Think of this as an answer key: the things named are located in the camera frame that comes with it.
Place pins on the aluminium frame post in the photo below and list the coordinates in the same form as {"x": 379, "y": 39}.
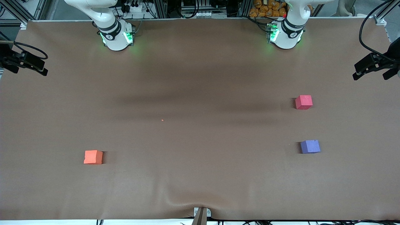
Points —
{"x": 245, "y": 7}
{"x": 161, "y": 7}

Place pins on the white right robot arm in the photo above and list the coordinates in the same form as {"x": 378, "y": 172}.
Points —
{"x": 115, "y": 37}

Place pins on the beige rounded object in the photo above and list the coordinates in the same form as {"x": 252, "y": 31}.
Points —
{"x": 347, "y": 7}

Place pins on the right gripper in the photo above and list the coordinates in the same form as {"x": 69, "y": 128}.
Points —
{"x": 4, "y": 57}

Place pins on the purple foam block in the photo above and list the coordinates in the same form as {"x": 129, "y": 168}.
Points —
{"x": 310, "y": 147}

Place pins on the white power strip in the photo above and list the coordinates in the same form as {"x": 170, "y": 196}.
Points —
{"x": 136, "y": 8}

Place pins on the red foam block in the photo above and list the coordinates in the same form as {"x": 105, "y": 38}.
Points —
{"x": 303, "y": 102}

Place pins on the pile of orange lumpy objects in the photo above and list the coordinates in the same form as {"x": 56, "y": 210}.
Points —
{"x": 265, "y": 9}

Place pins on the orange foam block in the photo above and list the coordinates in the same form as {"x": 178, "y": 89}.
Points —
{"x": 92, "y": 157}

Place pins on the large table cover mat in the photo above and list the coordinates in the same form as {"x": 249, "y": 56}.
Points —
{"x": 200, "y": 175}

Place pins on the white corner bracket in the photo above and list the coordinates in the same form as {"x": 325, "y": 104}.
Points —
{"x": 23, "y": 25}
{"x": 379, "y": 21}

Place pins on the white terminal block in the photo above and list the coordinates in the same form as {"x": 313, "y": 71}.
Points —
{"x": 201, "y": 14}

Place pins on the slanted aluminium frame strut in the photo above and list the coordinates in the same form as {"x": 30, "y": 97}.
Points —
{"x": 18, "y": 14}
{"x": 386, "y": 11}

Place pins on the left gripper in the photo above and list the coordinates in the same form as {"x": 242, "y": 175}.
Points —
{"x": 394, "y": 52}

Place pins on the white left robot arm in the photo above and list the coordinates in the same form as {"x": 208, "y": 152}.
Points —
{"x": 289, "y": 34}

